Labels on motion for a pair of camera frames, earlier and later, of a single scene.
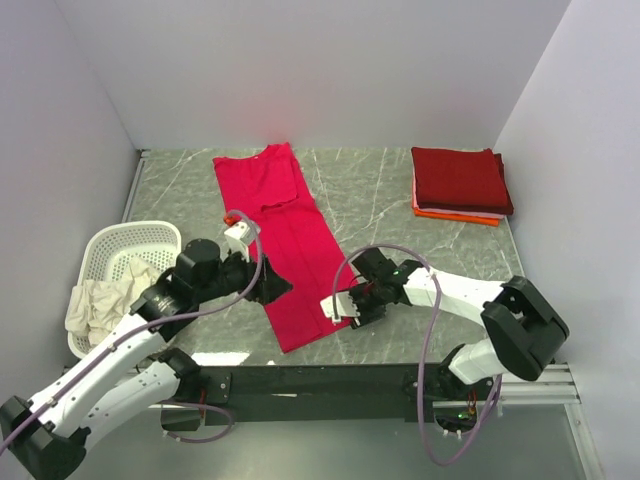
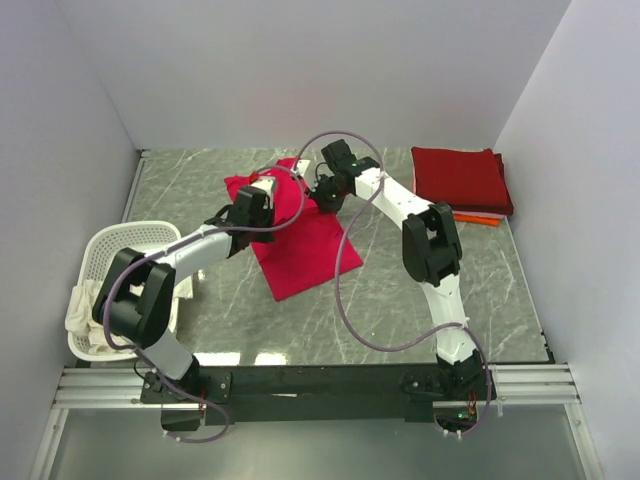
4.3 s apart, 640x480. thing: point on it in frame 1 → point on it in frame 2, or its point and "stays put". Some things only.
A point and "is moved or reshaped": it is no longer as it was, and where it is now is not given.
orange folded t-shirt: (458, 217) stays put
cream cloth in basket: (95, 306) stays put
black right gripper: (360, 304) → (323, 189)
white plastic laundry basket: (113, 248) stays put
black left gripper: (261, 281) → (276, 179)
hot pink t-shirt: (270, 186) is moved or reshaped
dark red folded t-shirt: (458, 178) stays put
